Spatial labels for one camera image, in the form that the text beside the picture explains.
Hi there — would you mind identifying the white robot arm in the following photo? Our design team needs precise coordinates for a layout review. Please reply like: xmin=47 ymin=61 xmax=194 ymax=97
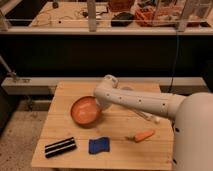
xmin=94 ymin=75 xmax=213 ymax=171

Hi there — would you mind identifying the grey metal bench rail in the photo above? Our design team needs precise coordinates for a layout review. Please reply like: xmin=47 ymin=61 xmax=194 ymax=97
xmin=1 ymin=77 xmax=210 ymax=95

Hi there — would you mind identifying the white vertical post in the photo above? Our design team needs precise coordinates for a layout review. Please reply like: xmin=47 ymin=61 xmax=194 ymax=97
xmin=87 ymin=0 xmax=96 ymax=32

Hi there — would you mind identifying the orange box on shelf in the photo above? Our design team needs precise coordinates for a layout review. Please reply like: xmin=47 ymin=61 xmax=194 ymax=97
xmin=134 ymin=9 xmax=172 ymax=27

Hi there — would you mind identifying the black white striped block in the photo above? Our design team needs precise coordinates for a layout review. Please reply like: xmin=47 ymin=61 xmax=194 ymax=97
xmin=44 ymin=137 xmax=77 ymax=158

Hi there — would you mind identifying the blue hanging cable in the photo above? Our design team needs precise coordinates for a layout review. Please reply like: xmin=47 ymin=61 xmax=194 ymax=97
xmin=166 ymin=30 xmax=180 ymax=94

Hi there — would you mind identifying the orange toy carrot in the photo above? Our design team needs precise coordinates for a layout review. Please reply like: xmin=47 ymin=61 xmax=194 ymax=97
xmin=126 ymin=129 xmax=155 ymax=143

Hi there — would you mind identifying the grey metal clamp rod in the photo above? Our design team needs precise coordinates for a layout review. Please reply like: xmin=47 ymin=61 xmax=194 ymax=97
xmin=0 ymin=54 xmax=31 ymax=84

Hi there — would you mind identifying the blue sponge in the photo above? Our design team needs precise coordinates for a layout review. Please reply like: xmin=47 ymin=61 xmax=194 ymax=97
xmin=89 ymin=137 xmax=110 ymax=154

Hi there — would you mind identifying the orange ceramic bowl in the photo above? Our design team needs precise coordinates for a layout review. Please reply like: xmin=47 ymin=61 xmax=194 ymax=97
xmin=70 ymin=96 xmax=101 ymax=125

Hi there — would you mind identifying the black object on shelf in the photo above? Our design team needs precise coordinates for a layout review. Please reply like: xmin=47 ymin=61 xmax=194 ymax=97
xmin=111 ymin=12 xmax=134 ymax=27

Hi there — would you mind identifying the white tube bottle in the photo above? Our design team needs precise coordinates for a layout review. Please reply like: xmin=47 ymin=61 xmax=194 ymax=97
xmin=133 ymin=110 xmax=161 ymax=124

